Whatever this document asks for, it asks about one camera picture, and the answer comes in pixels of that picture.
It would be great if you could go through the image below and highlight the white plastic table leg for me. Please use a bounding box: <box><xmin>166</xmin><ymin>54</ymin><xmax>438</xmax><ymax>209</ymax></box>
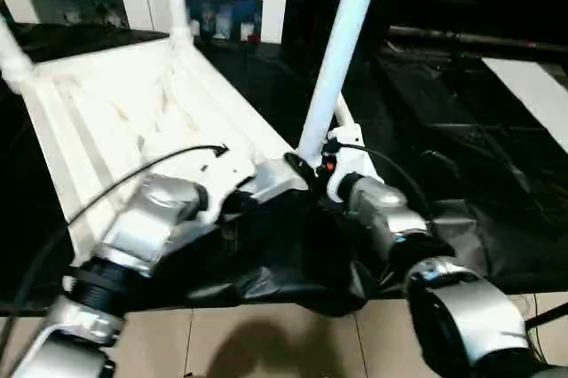
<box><xmin>0</xmin><ymin>12</ymin><xmax>36</xmax><ymax>91</ymax></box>
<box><xmin>295</xmin><ymin>0</ymin><xmax>388</xmax><ymax>171</ymax></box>
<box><xmin>162</xmin><ymin>0</ymin><xmax>195</xmax><ymax>50</ymax></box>
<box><xmin>334</xmin><ymin>95</ymin><xmax>379</xmax><ymax>185</ymax></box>

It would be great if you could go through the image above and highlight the black metal table leg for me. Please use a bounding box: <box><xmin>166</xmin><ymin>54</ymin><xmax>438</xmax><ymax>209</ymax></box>
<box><xmin>525</xmin><ymin>303</ymin><xmax>568</xmax><ymax>327</ymax></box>

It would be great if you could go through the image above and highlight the black plastic mat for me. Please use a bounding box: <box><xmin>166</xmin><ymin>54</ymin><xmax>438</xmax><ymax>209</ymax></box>
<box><xmin>0</xmin><ymin>22</ymin><xmax>568</xmax><ymax>318</ymax></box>

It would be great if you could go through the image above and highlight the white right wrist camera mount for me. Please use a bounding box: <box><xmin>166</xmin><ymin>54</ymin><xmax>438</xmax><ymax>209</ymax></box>
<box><xmin>325</xmin><ymin>126</ymin><xmax>370</xmax><ymax>202</ymax></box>

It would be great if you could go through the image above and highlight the black flat screen television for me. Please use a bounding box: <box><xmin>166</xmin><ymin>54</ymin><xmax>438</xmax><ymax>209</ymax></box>
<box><xmin>387</xmin><ymin>0</ymin><xmax>568</xmax><ymax>54</ymax></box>

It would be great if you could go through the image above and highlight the white plastic table top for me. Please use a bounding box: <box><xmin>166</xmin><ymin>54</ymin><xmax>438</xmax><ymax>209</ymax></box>
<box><xmin>17</xmin><ymin>35</ymin><xmax>312</xmax><ymax>273</ymax></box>

